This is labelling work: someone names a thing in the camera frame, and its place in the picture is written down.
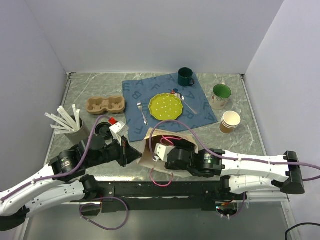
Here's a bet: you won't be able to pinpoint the stack of paper cups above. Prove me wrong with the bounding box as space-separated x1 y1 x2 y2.
219 110 241 134

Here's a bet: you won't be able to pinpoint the white wrapped straws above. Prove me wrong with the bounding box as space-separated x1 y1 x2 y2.
44 104 81 135

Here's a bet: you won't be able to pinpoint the black cable bottom right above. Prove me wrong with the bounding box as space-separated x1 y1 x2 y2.
284 222 320 240

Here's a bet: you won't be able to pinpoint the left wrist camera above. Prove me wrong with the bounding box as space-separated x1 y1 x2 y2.
108 117 129 146

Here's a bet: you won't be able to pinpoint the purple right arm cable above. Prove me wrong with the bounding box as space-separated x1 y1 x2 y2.
148 119 320 182

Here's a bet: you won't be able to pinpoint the dark green mug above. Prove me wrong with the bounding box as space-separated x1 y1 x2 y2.
178 67 195 87

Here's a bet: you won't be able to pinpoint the small santa figurine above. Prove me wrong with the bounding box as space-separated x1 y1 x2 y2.
171 88 182 99

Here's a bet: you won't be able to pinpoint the yellow-green scalloped plate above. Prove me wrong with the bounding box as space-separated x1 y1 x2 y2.
148 93 184 121

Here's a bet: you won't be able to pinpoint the silver fork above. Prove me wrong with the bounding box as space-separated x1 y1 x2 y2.
137 101 148 126

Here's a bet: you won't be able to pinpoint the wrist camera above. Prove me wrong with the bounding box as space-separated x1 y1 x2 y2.
152 143 175 163
108 117 129 146

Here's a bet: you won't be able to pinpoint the blue letter placemat cloth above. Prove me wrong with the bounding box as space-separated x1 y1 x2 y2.
122 73 218 142

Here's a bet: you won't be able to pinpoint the grey straw holder cup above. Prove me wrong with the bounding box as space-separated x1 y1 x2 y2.
63 117 91 146

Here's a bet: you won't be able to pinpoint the aluminium frame rail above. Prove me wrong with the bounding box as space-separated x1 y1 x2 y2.
247 189 290 202

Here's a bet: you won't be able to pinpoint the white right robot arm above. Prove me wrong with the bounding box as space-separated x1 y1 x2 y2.
154 143 305 200

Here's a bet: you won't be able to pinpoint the silver spoon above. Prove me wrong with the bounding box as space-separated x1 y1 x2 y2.
180 95 198 115

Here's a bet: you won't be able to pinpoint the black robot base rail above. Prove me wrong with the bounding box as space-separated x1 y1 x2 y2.
68 179 251 213

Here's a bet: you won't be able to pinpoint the white green floral mug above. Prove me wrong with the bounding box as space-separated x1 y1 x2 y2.
211 84 232 110

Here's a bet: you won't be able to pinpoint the kraft paper takeout bag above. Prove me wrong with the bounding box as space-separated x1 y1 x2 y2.
137 128 199 188

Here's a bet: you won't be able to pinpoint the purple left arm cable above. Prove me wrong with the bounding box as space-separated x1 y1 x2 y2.
0 114 112 203

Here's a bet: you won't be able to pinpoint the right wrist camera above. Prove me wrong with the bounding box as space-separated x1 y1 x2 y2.
152 143 175 163

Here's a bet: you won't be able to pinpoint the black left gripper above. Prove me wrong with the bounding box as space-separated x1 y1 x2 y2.
86 134 143 168

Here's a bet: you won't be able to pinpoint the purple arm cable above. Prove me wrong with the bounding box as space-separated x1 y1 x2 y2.
0 114 112 203
148 119 320 182

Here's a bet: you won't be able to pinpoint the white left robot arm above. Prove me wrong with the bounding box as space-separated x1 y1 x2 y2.
0 135 142 232

